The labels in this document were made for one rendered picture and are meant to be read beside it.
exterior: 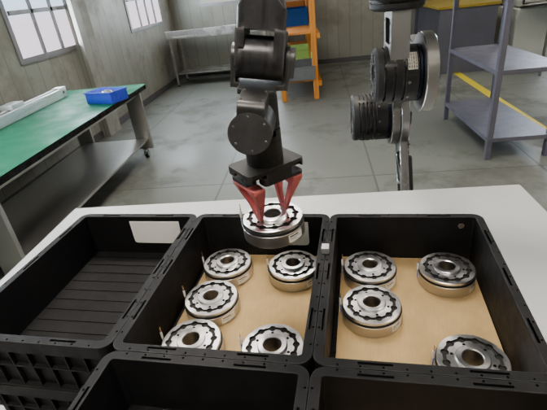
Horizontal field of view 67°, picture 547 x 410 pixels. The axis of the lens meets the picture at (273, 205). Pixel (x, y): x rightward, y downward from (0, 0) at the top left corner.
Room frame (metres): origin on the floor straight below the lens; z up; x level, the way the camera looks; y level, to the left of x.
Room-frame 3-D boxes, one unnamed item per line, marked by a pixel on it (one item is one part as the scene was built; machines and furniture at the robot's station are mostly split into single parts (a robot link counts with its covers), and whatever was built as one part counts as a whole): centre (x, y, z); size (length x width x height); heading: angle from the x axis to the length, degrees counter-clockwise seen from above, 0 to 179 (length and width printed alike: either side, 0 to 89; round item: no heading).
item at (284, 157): (0.60, 0.00, 1.15); 0.10 x 0.07 x 0.07; 122
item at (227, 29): (7.47, 0.56, 0.44); 1.64 x 0.62 x 0.88; 82
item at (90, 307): (0.68, 0.37, 0.87); 0.40 x 0.30 x 0.11; 166
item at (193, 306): (0.62, 0.14, 0.86); 0.10 x 0.10 x 0.01
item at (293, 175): (0.61, -0.01, 1.08); 0.07 x 0.07 x 0.09; 31
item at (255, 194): (0.60, 0.01, 1.08); 0.07 x 0.07 x 0.09; 31
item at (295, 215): (0.60, 0.00, 1.03); 0.10 x 0.10 x 0.01
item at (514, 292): (0.54, -0.22, 0.92); 0.40 x 0.30 x 0.02; 166
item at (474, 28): (6.66, -2.99, 0.44); 1.57 x 0.81 x 0.88; 172
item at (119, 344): (0.61, 0.07, 0.92); 0.40 x 0.30 x 0.02; 166
